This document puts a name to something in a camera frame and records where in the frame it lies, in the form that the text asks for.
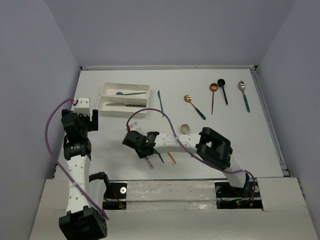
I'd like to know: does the orange plastic knife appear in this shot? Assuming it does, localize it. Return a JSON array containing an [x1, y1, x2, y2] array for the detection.
[[167, 152, 177, 165]]

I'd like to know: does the beige plastic spoon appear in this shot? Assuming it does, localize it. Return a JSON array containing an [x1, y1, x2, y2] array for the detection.
[[180, 124, 190, 135]]

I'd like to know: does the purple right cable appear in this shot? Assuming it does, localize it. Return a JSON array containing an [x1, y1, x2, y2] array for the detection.
[[126, 107, 256, 201]]

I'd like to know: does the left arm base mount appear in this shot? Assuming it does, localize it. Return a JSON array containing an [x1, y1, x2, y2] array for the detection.
[[102, 181, 128, 210]]

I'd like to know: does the purple cable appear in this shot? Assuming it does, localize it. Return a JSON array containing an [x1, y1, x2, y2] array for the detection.
[[44, 97, 110, 221], [126, 107, 256, 201]]

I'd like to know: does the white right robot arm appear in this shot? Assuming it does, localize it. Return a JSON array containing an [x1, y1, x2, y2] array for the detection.
[[122, 127, 250, 196]]

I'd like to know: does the steel knife dark marbled handle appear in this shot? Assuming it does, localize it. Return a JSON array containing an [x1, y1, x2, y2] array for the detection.
[[104, 103, 147, 108]]

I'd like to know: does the white near tray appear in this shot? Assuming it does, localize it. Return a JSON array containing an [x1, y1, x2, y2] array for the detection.
[[96, 95, 149, 117]]

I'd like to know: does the copper spoon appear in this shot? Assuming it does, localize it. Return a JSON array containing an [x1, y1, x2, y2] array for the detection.
[[209, 83, 218, 115]]

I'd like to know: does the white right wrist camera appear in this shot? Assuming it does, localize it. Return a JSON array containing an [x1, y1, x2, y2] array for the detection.
[[126, 122, 146, 137]]

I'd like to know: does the steel knife pink handle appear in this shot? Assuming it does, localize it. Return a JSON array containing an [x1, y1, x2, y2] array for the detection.
[[145, 157, 154, 169]]

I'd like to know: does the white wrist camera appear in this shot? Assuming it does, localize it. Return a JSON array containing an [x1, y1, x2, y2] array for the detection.
[[73, 97, 90, 116], [126, 122, 146, 137]]

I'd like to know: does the teal plastic knife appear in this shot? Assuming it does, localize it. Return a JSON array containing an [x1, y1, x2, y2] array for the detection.
[[157, 90, 165, 117]]

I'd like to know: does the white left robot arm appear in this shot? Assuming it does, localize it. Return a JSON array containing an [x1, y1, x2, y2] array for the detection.
[[58, 109, 111, 240]]

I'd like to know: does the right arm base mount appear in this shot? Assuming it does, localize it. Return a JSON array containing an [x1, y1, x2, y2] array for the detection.
[[214, 181, 263, 210]]

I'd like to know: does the black spoon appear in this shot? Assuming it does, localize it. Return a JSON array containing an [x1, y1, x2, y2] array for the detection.
[[217, 78, 229, 106]]

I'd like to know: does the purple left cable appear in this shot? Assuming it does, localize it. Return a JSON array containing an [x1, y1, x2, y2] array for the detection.
[[44, 97, 110, 221]]

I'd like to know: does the blue plastic knife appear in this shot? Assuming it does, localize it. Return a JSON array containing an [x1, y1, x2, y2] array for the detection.
[[158, 154, 164, 163]]

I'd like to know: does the gold spoon green handle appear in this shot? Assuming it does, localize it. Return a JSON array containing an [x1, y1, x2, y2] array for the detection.
[[184, 94, 206, 120]]

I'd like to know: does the silver spoon teal handle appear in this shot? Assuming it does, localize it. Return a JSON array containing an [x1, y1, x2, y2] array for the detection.
[[238, 81, 251, 113]]

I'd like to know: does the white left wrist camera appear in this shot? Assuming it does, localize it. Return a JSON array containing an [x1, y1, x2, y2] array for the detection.
[[73, 97, 90, 116]]

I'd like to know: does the teal plastic spoon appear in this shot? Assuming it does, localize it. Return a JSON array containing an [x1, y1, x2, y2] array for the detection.
[[116, 91, 147, 96]]

